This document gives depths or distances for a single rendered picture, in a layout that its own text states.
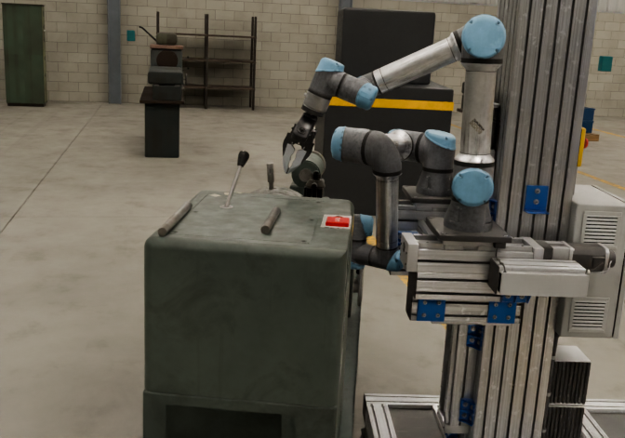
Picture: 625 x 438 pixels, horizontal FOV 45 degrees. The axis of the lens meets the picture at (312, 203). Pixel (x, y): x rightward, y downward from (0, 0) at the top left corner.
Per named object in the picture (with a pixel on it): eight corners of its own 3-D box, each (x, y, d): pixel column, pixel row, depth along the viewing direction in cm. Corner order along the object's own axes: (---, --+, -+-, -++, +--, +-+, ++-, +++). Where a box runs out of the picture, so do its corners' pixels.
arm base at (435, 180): (450, 189, 292) (453, 164, 290) (459, 197, 278) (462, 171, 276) (412, 187, 292) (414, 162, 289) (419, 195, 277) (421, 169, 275)
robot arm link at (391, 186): (410, 130, 245) (408, 266, 262) (380, 126, 251) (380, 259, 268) (394, 139, 236) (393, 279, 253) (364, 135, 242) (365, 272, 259)
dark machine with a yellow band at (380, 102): (444, 219, 726) (462, 11, 681) (318, 214, 721) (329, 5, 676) (413, 181, 902) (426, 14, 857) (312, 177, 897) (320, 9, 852)
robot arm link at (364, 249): (366, 273, 260) (368, 243, 257) (339, 267, 266) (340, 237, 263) (377, 268, 266) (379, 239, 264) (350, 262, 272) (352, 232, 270)
